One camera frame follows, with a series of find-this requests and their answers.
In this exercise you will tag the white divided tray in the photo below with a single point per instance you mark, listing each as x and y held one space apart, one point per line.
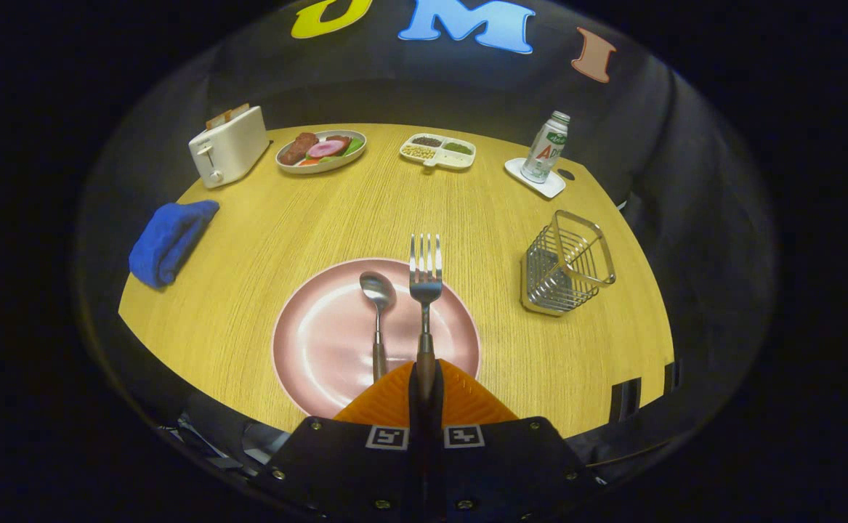
456 160

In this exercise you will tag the pink ham slice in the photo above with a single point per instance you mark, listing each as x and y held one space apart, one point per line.
325 149

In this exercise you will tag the large brown meat piece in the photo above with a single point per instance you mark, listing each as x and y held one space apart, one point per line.
297 149

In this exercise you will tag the blue folded cloth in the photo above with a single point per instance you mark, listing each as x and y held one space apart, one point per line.
169 240

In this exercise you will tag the pile of dark beans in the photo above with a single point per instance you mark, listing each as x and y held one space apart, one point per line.
426 141

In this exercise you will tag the pink plate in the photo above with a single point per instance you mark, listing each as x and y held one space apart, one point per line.
329 349

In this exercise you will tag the green lettuce leaf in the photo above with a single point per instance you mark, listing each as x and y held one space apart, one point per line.
354 145

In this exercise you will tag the small brown meat piece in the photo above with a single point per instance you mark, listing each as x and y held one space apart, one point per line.
339 139

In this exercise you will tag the pile of green beans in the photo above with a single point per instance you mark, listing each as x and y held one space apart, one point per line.
458 147

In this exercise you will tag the pile of yellow beans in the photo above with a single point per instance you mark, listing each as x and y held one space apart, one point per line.
419 152

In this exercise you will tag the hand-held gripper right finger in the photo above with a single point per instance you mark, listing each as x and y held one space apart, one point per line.
439 418

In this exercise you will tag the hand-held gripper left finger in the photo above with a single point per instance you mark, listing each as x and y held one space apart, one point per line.
414 418

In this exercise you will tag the toast bread slice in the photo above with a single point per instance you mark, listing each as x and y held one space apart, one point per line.
237 111
218 120

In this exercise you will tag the white square coaster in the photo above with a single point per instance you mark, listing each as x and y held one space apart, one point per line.
518 171

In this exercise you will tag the white drink bottle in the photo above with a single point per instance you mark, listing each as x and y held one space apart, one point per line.
543 149

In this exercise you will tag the black table edge bracket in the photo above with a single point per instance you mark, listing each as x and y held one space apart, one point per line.
626 399
673 376

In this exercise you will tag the grey food plate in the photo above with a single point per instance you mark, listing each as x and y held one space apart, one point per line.
336 163

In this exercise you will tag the white toaster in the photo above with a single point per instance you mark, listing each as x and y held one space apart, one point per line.
235 149

